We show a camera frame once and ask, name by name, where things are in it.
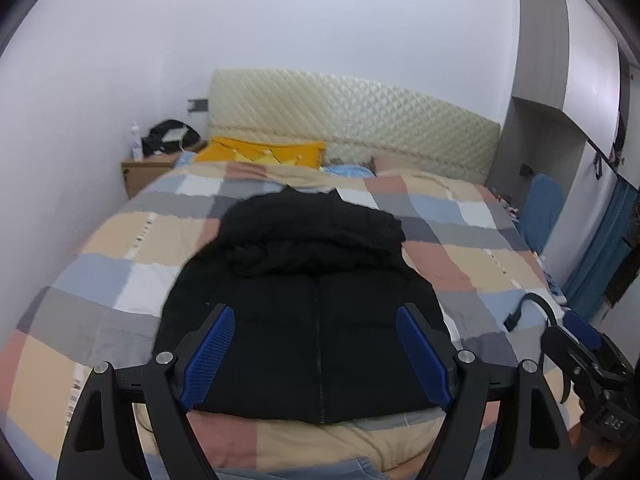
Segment black puffer jacket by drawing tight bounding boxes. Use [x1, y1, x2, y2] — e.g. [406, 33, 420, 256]
[154, 188, 445, 425]

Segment person's right hand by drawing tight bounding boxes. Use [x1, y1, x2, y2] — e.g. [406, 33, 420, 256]
[568, 422, 623, 479]

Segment plaid patchwork duvet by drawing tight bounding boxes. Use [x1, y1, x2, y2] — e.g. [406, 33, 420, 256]
[1, 162, 548, 479]

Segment blue curtain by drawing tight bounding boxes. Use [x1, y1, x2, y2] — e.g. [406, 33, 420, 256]
[563, 178, 638, 320]

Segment blue cloth on chair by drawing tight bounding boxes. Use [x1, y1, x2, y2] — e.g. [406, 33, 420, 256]
[518, 174, 564, 255]

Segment wooden nightstand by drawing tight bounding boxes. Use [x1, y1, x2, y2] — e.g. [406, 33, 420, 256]
[120, 151, 183, 198]

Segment white spray bottle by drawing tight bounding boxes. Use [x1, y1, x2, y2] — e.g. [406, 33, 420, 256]
[130, 122, 144, 162]

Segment beige pillow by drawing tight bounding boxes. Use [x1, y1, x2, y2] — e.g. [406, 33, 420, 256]
[373, 154, 422, 176]

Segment black bag on nightstand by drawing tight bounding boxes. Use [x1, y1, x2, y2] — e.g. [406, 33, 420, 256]
[142, 119, 202, 157]

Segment white charger on bag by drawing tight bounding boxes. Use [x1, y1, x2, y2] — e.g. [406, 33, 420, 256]
[162, 127, 188, 143]

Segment grey overhead cabinet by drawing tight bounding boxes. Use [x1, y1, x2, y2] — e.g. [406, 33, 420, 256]
[512, 0, 620, 156]

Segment light blue pillow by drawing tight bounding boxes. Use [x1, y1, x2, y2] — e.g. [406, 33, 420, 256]
[320, 164, 375, 178]

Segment yellow crown pillow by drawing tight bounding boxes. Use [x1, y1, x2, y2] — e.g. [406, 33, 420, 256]
[193, 136, 326, 169]

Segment cream quilted headboard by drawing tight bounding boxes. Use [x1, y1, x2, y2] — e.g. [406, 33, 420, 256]
[207, 68, 500, 184]

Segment black strap on bed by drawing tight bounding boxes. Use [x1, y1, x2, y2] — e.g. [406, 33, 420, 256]
[502, 292, 572, 406]

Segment black wall switch right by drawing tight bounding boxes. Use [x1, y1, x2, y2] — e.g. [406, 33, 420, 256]
[518, 164, 534, 178]

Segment grey wall socket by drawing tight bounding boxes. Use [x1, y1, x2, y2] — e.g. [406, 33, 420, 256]
[186, 98, 208, 114]

